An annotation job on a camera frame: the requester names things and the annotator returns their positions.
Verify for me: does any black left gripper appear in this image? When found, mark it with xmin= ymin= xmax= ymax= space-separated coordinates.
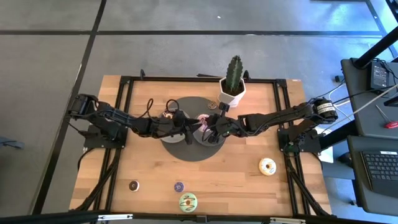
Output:
xmin=152 ymin=116 xmax=203 ymax=146

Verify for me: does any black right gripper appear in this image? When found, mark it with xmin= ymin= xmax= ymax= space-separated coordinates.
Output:
xmin=206 ymin=114 xmax=246 ymax=145

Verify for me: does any pink iced donut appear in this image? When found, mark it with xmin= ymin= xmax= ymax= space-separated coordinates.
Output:
xmin=198 ymin=113 xmax=211 ymax=133

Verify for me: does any grey round plate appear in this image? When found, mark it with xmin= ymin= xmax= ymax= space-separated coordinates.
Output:
xmin=159 ymin=111 xmax=191 ymax=144
xmin=192 ymin=114 xmax=226 ymax=147

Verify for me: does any dark grey round mat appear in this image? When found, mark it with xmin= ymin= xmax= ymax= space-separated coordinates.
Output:
xmin=159 ymin=96 xmax=227 ymax=162

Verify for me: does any white angular plant pot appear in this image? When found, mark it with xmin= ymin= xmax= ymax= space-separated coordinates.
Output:
xmin=218 ymin=77 xmax=248 ymax=108

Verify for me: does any green cactus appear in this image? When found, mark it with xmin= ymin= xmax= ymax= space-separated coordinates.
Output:
xmin=225 ymin=55 xmax=244 ymax=94

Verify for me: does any cream iced donut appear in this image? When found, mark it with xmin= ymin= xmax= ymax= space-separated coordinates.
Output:
xmin=258 ymin=157 xmax=277 ymax=177

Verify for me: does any mint green swirl donut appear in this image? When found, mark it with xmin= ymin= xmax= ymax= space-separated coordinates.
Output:
xmin=178 ymin=192 xmax=198 ymax=213

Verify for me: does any white paper sheet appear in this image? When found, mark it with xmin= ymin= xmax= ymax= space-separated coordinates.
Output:
xmin=318 ymin=146 xmax=335 ymax=164

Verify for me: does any black stand leg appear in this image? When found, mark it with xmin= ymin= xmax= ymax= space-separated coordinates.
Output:
xmin=319 ymin=120 xmax=357 ymax=151

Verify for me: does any grey desk top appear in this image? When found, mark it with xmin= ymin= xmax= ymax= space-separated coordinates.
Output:
xmin=346 ymin=135 xmax=398 ymax=217
xmin=340 ymin=57 xmax=398 ymax=138

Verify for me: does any black overhead beam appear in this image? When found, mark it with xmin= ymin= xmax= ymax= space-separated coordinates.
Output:
xmin=0 ymin=210 xmax=398 ymax=224

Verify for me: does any black keyboard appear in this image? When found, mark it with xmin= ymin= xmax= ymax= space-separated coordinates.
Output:
xmin=360 ymin=150 xmax=398 ymax=198

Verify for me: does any black power adapter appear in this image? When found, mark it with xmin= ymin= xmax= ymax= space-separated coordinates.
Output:
xmin=369 ymin=60 xmax=390 ymax=91

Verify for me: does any grey floor object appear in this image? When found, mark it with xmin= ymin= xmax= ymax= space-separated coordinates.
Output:
xmin=0 ymin=136 xmax=25 ymax=150

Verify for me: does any black slanted pole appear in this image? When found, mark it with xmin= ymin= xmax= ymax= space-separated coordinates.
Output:
xmin=353 ymin=26 xmax=398 ymax=70

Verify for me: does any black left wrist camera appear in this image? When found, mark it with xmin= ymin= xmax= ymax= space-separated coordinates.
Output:
xmin=172 ymin=109 xmax=187 ymax=126

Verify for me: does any black left camera cable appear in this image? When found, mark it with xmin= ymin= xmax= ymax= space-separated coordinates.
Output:
xmin=165 ymin=98 xmax=181 ymax=114

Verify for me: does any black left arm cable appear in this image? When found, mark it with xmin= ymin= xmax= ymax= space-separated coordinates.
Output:
xmin=136 ymin=98 xmax=155 ymax=121

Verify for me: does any black table frame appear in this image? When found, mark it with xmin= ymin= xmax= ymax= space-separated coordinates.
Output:
xmin=70 ymin=68 xmax=333 ymax=218

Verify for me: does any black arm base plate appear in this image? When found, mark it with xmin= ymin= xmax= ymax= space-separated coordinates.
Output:
xmin=277 ymin=127 xmax=323 ymax=153
xmin=83 ymin=124 xmax=129 ymax=149

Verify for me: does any black cable bundle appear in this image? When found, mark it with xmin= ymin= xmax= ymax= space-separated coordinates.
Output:
xmin=284 ymin=151 xmax=331 ymax=217
xmin=74 ymin=148 xmax=123 ymax=213

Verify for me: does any silver metal bracket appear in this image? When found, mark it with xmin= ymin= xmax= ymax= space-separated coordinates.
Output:
xmin=269 ymin=217 xmax=307 ymax=224
xmin=98 ymin=213 xmax=134 ymax=222

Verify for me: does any white cable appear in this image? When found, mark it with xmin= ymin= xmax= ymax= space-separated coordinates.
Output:
xmin=323 ymin=82 xmax=398 ymax=134

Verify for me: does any red handled screwdriver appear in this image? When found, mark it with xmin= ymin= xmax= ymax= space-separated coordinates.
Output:
xmin=374 ymin=104 xmax=398 ymax=129

